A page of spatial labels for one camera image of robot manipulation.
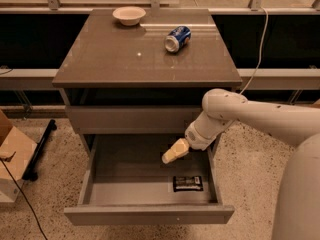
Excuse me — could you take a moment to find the black floor cable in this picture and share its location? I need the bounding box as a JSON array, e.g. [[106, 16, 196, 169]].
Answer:
[[0, 158, 49, 240]]

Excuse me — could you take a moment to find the closed grey upper drawer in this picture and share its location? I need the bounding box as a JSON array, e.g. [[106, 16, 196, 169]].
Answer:
[[66, 106, 201, 134]]

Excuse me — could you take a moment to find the open grey middle drawer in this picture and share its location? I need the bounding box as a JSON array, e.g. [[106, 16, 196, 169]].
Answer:
[[64, 134, 234, 225]]

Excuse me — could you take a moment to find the black stand foot left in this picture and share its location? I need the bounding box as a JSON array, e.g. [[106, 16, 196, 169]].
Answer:
[[22, 119, 57, 181]]

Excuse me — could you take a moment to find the blue soda can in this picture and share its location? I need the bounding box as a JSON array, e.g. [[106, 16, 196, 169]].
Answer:
[[164, 26, 191, 53]]

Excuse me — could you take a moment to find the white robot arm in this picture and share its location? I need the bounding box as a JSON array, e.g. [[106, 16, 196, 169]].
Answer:
[[162, 89, 320, 240]]

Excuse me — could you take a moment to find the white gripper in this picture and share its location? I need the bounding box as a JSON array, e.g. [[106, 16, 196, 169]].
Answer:
[[162, 122, 213, 164]]

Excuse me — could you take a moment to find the white paper bowl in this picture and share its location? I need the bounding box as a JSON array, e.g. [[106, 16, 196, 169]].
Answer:
[[113, 6, 146, 26]]

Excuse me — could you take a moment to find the white cable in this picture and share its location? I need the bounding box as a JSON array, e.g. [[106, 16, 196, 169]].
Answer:
[[239, 7, 270, 96]]

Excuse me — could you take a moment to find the grey drawer cabinet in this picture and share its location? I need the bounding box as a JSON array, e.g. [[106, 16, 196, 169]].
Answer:
[[53, 9, 241, 150]]

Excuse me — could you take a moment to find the black rxbar chocolate wrapper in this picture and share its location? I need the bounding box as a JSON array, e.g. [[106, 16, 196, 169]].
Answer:
[[173, 176, 203, 192]]

